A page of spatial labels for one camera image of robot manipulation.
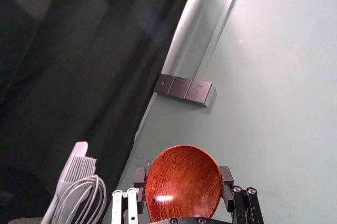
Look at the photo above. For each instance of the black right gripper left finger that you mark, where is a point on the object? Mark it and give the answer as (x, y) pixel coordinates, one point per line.
(125, 208)

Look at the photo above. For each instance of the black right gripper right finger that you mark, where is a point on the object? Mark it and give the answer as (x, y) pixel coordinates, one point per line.
(246, 208)

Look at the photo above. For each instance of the red-brown wooden spoon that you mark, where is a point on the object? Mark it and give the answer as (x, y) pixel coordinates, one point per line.
(181, 179)

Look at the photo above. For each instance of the black cloth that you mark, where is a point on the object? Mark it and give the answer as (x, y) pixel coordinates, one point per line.
(65, 63)

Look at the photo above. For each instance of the grey wall socket panel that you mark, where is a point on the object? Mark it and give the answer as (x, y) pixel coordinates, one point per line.
(184, 88)

